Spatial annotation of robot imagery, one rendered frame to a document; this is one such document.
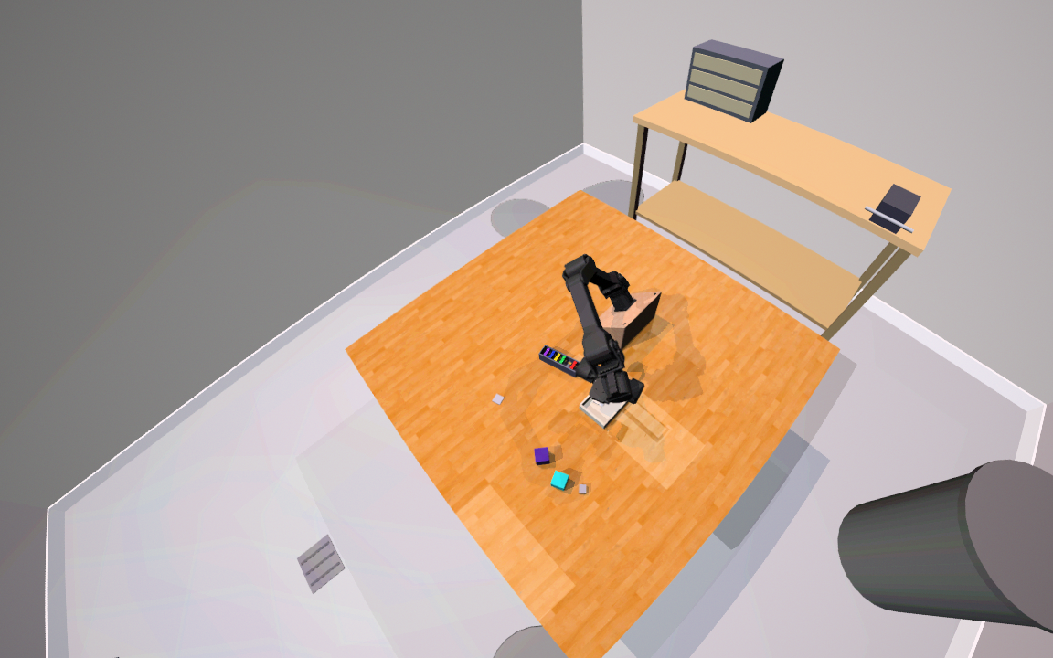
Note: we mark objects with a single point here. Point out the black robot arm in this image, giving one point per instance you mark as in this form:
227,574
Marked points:
611,383

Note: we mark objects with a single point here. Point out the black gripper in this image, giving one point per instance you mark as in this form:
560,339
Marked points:
583,371

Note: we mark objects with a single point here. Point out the cyan block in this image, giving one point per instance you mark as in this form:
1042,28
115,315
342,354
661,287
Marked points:
559,480

